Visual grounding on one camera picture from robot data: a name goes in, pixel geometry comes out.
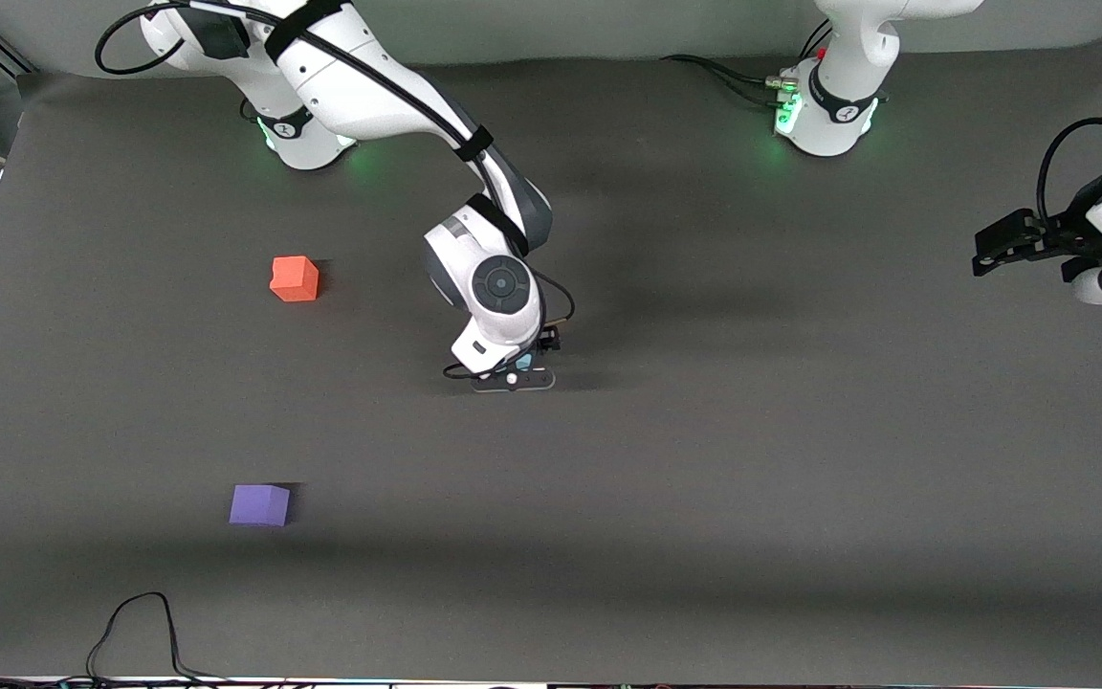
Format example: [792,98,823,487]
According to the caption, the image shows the orange foam block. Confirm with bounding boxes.
[270,256,320,303]

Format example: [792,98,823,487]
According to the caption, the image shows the purple foam block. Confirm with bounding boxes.
[229,484,292,528]

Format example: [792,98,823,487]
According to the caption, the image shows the dark grey table mat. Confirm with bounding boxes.
[0,33,1102,686]

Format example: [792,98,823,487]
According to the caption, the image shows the black left arm base cables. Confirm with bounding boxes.
[659,17,834,108]

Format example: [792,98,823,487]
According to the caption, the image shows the thin black loose cable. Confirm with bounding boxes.
[0,591,231,689]

